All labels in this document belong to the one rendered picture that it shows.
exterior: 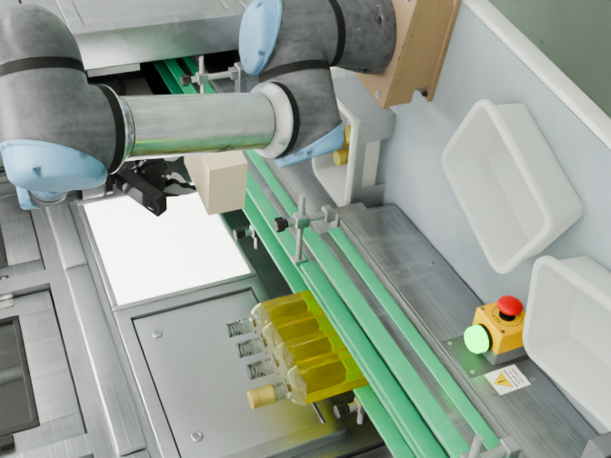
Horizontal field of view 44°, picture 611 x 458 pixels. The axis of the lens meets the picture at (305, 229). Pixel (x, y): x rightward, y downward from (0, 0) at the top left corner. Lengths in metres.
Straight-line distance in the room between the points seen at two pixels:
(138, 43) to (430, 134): 1.00
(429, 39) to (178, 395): 0.82
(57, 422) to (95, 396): 0.08
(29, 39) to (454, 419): 0.79
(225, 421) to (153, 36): 1.10
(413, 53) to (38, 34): 0.60
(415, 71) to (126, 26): 1.01
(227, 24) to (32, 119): 1.31
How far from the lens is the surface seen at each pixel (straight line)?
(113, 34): 2.10
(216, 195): 1.44
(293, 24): 1.19
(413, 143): 1.44
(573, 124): 1.09
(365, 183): 1.54
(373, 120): 1.46
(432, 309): 1.31
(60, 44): 0.96
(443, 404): 1.20
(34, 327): 1.77
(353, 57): 1.25
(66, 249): 1.89
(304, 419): 1.48
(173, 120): 1.02
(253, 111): 1.10
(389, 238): 1.45
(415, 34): 1.25
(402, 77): 1.29
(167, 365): 1.58
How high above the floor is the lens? 1.46
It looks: 20 degrees down
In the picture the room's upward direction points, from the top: 103 degrees counter-clockwise
